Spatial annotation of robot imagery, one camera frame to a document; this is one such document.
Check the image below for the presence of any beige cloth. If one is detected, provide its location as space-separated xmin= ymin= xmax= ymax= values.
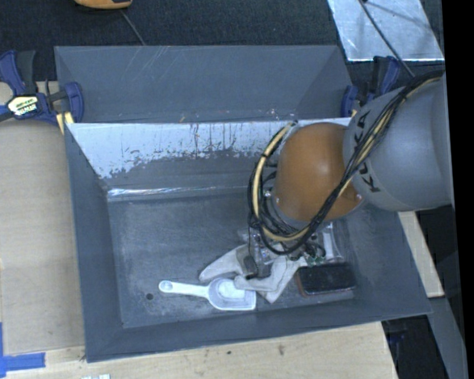
xmin=195 ymin=236 xmax=311 ymax=310

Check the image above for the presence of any black flat block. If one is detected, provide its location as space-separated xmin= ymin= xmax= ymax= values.
xmin=293 ymin=261 xmax=359 ymax=300

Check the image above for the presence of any white plastic scoop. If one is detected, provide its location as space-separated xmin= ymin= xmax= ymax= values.
xmin=157 ymin=272 xmax=258 ymax=318

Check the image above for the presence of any grey metal bin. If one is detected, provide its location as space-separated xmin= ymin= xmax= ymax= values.
xmin=53 ymin=20 xmax=435 ymax=364

